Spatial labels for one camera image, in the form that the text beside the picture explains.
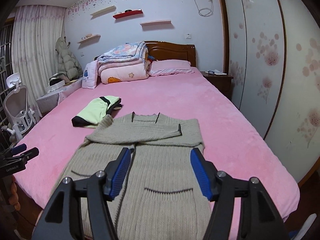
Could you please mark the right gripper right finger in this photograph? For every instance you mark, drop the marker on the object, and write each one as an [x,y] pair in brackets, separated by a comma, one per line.
[218,188]

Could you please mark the white floral wardrobe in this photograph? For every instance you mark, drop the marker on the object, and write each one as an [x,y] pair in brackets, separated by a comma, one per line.
[272,53]

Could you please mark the dark wooden nightstand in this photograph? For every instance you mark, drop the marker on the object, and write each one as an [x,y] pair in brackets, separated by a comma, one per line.
[221,82]

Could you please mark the folded floral pink quilt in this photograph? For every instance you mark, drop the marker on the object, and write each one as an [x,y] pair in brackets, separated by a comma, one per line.
[126,62]

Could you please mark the beige knitted cardigan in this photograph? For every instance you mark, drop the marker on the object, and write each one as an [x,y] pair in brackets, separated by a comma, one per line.
[160,197]

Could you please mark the folded green black garment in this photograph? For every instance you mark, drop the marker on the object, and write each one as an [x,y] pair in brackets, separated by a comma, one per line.
[96,110]

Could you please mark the white covered side table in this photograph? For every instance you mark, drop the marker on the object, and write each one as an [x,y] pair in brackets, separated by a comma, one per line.
[49,101]

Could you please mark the pink flat pillow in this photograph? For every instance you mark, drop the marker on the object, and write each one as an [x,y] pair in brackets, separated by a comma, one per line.
[169,67]

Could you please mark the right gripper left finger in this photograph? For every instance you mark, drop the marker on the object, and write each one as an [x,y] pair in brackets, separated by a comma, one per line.
[103,187]

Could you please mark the white mesh office chair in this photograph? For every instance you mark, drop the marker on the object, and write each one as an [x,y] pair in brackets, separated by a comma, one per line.
[21,117]

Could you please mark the white sheer curtain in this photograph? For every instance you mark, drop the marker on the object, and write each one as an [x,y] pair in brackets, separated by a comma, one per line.
[35,33]

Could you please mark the upper beige wall shelf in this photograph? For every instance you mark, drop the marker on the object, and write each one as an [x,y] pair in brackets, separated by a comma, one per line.
[104,11]

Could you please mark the items on nightstand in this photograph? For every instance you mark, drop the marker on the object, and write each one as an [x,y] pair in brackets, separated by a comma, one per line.
[215,72]

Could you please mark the pink fleece bed sheet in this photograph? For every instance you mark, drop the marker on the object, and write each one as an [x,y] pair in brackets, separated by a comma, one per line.
[231,143]

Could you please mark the lower beige wall shelf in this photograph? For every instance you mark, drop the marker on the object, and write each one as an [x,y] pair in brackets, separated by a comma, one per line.
[89,38]

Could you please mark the beige wall shelf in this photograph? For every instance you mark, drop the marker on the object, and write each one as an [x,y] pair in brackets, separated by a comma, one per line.
[89,38]
[151,23]
[104,11]

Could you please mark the red wall shelf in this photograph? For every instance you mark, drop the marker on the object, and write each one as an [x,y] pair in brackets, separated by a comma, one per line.
[127,13]

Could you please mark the dark wooden headboard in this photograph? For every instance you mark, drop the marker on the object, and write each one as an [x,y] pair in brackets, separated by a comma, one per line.
[170,51]

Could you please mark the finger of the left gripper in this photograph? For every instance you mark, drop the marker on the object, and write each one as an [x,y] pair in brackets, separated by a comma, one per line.
[18,149]
[31,153]

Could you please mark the pink handbag print cushion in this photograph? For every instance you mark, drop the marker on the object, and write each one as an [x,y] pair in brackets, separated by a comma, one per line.
[89,79]

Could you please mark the right beige wall shelf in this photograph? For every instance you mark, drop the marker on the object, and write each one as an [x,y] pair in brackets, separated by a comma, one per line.
[151,23]

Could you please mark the beige puffer jacket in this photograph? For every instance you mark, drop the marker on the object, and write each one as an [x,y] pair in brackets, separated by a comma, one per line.
[66,63]

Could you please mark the white wall switch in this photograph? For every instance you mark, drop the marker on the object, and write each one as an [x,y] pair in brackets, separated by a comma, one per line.
[188,36]

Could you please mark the person's left hand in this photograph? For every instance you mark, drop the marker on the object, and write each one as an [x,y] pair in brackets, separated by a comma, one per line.
[13,199]

